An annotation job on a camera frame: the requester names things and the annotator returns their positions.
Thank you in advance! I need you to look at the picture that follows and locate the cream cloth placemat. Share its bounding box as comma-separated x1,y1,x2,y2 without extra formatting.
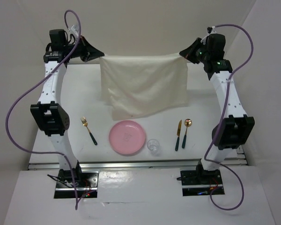
100,53,188,120

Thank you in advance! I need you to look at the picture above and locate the aluminium rail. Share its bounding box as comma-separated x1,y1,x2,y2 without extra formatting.
28,158,248,170
236,146,246,160

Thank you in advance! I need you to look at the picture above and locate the aluminium rail right side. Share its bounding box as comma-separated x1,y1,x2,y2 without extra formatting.
236,146,246,160

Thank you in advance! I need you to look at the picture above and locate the aluminium rail front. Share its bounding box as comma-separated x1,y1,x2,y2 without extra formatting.
28,158,248,170

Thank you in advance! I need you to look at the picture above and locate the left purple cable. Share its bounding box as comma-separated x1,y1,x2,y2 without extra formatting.
5,9,92,210

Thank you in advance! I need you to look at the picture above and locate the pink plate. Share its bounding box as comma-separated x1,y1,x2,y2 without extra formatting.
108,120,146,156

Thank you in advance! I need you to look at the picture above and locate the gold spoon green handle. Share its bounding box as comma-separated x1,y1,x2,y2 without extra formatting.
182,119,192,149

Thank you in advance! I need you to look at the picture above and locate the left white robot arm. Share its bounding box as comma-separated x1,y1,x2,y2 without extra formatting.
30,29,104,187

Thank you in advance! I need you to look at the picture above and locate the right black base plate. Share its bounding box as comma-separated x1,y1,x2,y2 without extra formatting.
176,170,225,196

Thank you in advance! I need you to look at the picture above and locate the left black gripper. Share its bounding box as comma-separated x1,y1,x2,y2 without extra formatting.
63,35,103,62

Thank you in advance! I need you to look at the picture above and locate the gold fork green handle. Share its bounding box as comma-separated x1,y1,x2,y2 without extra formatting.
81,117,98,145

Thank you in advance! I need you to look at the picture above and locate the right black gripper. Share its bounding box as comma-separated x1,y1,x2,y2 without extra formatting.
180,37,211,64

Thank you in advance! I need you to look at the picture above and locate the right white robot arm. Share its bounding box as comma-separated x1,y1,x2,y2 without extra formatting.
179,34,255,184

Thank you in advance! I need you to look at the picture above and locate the gold knife green handle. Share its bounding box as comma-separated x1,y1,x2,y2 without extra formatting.
175,120,182,151

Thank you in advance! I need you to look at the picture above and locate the clear glass cup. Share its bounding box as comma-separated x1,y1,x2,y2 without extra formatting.
147,139,160,157

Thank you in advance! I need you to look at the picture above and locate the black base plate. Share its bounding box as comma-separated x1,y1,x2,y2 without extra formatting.
176,170,225,196
47,171,99,199

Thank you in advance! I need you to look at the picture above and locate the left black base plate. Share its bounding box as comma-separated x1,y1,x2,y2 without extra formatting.
47,171,99,199

